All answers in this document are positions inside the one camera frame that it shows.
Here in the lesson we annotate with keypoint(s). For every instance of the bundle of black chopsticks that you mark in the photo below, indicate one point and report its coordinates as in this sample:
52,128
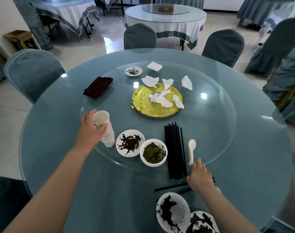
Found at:
175,152

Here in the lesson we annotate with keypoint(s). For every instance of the metal tray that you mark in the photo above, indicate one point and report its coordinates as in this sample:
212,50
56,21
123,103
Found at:
291,198

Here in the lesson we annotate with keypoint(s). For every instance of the crumpled white tissue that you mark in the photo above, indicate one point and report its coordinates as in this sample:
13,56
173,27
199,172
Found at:
150,81
187,82
178,102
163,100
167,83

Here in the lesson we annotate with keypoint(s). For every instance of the dark red cloth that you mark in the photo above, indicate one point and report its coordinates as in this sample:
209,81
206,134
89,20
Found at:
97,87

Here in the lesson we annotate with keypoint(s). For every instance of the gold standing bin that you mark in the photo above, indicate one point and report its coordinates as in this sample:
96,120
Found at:
22,41

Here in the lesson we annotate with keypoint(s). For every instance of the round blue table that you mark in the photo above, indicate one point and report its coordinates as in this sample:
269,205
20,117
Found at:
246,155

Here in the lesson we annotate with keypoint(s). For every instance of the round white clothed table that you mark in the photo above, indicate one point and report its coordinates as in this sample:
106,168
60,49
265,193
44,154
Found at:
70,12
176,26
108,1

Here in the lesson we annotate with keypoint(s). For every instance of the person's right hand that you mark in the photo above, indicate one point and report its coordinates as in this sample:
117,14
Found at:
200,178

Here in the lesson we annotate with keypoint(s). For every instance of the person's left hand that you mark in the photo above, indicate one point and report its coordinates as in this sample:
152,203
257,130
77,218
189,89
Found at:
89,135

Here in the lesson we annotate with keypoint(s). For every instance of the folded white napkin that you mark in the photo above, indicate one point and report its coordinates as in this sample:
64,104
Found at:
154,66

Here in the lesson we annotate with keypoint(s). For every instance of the person's right forearm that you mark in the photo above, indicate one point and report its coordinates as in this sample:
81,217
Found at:
227,213

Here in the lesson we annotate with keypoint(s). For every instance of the blue covered chair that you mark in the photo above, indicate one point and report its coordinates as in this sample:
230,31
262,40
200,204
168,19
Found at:
139,37
280,228
32,72
7,203
223,47
276,46

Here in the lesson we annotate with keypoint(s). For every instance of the yellow round disc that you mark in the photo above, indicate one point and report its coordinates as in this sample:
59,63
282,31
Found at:
159,112

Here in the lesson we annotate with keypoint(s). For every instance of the stack of white bowls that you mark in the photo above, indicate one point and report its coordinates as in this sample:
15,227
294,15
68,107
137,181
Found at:
143,161

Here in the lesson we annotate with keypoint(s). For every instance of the stack of white plates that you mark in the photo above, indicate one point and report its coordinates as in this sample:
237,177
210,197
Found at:
120,150

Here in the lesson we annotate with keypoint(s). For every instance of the person's left forearm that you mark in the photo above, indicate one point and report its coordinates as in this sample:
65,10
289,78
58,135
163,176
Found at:
45,198

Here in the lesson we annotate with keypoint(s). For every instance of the white spoon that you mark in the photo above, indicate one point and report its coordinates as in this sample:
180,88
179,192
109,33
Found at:
191,144
219,190

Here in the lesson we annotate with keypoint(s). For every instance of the blue skirted table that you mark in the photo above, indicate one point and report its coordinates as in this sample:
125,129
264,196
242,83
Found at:
259,9

